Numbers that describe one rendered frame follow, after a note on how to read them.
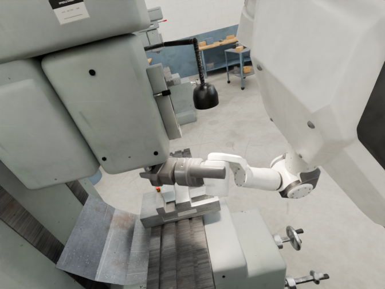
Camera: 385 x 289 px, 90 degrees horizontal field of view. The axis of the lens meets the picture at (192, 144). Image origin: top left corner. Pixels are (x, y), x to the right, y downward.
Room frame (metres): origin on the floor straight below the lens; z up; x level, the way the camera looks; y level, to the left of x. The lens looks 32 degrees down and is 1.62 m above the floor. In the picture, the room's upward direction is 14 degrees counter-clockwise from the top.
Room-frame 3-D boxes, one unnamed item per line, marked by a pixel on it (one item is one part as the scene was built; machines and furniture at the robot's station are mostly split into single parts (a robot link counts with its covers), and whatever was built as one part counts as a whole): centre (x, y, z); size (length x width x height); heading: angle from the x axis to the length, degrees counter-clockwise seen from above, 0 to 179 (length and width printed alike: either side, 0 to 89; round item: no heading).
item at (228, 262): (0.52, 0.16, 0.77); 0.50 x 0.35 x 0.12; 88
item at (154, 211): (0.62, 0.12, 0.96); 0.35 x 0.15 x 0.11; 89
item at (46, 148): (0.53, 0.35, 1.47); 0.24 x 0.19 x 0.26; 178
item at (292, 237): (0.51, -0.34, 0.61); 0.16 x 0.12 x 0.12; 88
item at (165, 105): (0.52, 0.05, 1.45); 0.04 x 0.04 x 0.21; 88
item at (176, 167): (0.48, 0.07, 1.23); 0.13 x 0.12 x 0.10; 154
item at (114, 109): (0.52, 0.16, 1.47); 0.21 x 0.19 x 0.32; 178
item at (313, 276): (0.37, -0.37, 0.49); 0.22 x 0.06 x 0.06; 88
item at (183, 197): (0.62, 0.10, 1.00); 0.15 x 0.06 x 0.04; 179
